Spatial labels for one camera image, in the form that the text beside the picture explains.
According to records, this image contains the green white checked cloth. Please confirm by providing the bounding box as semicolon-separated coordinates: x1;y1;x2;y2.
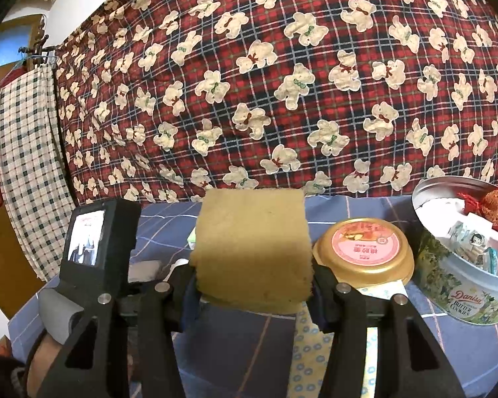
0;63;73;282

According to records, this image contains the person's left forearm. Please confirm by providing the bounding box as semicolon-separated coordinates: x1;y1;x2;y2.
8;332;67;398

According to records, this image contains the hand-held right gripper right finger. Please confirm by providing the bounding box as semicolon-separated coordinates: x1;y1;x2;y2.
309;263;465;398

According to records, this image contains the round cookie tin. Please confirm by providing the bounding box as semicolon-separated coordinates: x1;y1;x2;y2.
412;175;498;326

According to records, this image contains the blue plaid bed sheet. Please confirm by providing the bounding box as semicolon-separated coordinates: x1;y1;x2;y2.
8;194;498;398

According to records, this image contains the red plaid bear blanket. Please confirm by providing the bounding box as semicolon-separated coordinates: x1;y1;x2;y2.
54;0;498;204

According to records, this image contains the yellow sponge block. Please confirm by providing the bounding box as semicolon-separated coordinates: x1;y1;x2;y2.
190;188;315;315

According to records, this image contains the wooden coat rack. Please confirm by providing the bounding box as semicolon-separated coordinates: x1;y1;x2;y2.
19;13;58;67

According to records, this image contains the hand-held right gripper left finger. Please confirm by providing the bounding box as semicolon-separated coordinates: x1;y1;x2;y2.
37;263;202;398

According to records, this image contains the red gold embroidered pouch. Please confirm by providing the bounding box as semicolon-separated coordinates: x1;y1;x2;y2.
456;182;498;227

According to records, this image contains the cotton swabs pack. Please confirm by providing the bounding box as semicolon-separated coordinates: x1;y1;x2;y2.
436;211;498;276

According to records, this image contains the yellow dotted tissue pack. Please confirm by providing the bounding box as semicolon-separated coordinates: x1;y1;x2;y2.
286;280;405;398

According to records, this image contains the gold lidded jar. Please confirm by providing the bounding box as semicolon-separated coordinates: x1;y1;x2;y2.
313;218;416;295

